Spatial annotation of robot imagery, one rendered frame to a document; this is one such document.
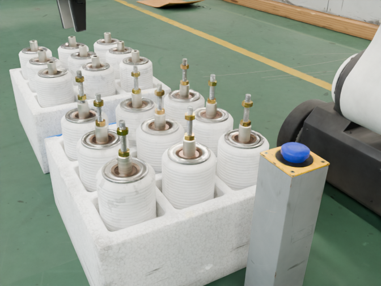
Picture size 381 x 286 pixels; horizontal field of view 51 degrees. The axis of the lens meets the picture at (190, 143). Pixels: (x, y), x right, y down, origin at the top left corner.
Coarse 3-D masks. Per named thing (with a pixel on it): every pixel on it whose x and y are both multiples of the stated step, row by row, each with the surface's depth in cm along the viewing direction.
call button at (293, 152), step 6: (288, 144) 57; (294, 144) 57; (300, 144) 57; (282, 150) 56; (288, 150) 55; (294, 150) 55; (300, 150) 55; (306, 150) 55; (288, 156) 55; (294, 156) 54; (300, 156) 54; (306, 156) 55; (294, 162) 55; (300, 162) 55
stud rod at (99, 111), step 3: (96, 93) 69; (99, 93) 69; (96, 96) 69; (99, 96) 69; (96, 99) 69; (99, 99) 69; (96, 108) 70; (99, 108) 70; (96, 111) 71; (99, 111) 70; (102, 111) 71; (99, 114) 70; (102, 114) 71; (99, 117) 71; (102, 117) 71; (99, 120) 71; (102, 120) 71
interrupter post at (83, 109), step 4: (80, 104) 80; (84, 104) 80; (80, 108) 81; (84, 108) 81; (88, 108) 82; (80, 112) 81; (84, 112) 81; (88, 112) 82; (80, 116) 82; (84, 116) 81
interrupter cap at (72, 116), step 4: (76, 108) 85; (92, 108) 85; (68, 112) 83; (72, 112) 83; (76, 112) 83; (92, 112) 83; (96, 112) 83; (68, 116) 81; (72, 116) 81; (76, 116) 82; (88, 116) 82; (92, 116) 82; (96, 116) 82; (68, 120) 80; (72, 120) 79; (76, 120) 80; (80, 120) 80; (84, 120) 80; (88, 120) 80; (92, 120) 80
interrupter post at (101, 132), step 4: (96, 128) 71; (100, 128) 71; (104, 128) 72; (96, 132) 72; (100, 132) 72; (104, 132) 72; (96, 136) 72; (100, 136) 72; (104, 136) 72; (96, 140) 73; (100, 140) 72; (104, 140) 73
